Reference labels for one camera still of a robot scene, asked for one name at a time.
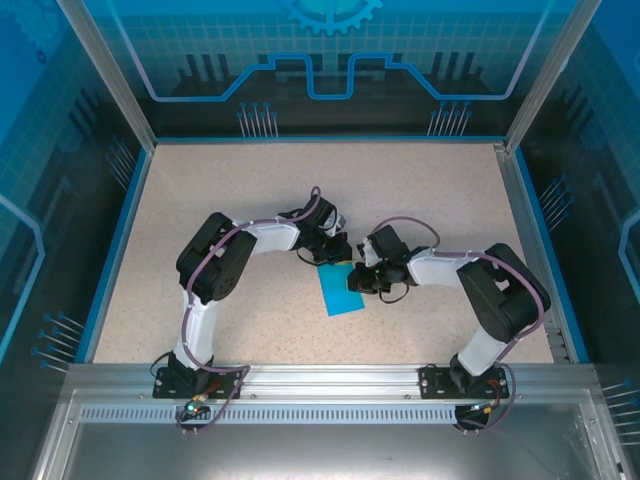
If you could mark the blue paper sheet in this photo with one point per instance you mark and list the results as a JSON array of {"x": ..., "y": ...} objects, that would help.
[{"x": 340, "y": 295}]

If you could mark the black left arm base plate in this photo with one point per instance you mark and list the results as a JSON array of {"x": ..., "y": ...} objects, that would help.
[{"x": 165, "y": 385}]

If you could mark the blue table edge strip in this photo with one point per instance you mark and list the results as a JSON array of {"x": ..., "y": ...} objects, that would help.
[
  {"x": 118, "y": 250},
  {"x": 548, "y": 250}
]

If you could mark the printed blue enclosure panel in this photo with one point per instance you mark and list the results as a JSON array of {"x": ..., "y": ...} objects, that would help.
[
  {"x": 200, "y": 40},
  {"x": 50, "y": 175},
  {"x": 600, "y": 175}
]

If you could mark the aluminium frame beam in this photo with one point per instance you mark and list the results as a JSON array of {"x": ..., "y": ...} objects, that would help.
[{"x": 325, "y": 380}]

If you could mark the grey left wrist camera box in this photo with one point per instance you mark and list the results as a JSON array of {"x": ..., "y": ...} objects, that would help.
[{"x": 341, "y": 222}]

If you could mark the aluminium side rail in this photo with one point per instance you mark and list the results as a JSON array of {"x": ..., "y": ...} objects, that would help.
[{"x": 520, "y": 200}]

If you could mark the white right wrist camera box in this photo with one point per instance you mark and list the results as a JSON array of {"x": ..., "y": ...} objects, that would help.
[{"x": 369, "y": 255}]

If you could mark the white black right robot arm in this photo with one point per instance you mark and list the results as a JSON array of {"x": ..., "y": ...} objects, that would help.
[{"x": 435, "y": 270}]

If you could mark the aluminium enclosure post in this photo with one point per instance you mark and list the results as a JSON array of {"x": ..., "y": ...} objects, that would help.
[
  {"x": 106, "y": 65},
  {"x": 552, "y": 65}
]

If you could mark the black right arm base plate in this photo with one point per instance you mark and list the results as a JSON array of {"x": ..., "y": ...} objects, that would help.
[{"x": 432, "y": 382}]

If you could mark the metal sheet tray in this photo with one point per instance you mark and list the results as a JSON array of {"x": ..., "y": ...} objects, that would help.
[{"x": 325, "y": 450}]

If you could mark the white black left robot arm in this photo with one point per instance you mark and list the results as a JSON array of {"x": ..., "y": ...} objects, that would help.
[{"x": 270, "y": 237}]

